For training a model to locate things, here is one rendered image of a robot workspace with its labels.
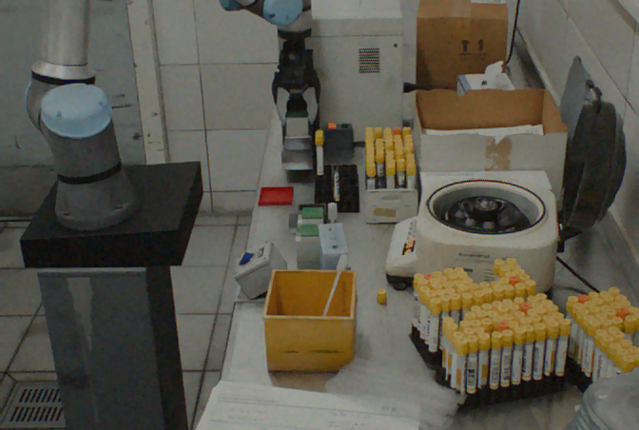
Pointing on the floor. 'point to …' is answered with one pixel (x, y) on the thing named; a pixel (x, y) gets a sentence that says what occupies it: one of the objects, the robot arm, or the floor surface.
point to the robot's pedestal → (115, 346)
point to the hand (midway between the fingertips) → (297, 121)
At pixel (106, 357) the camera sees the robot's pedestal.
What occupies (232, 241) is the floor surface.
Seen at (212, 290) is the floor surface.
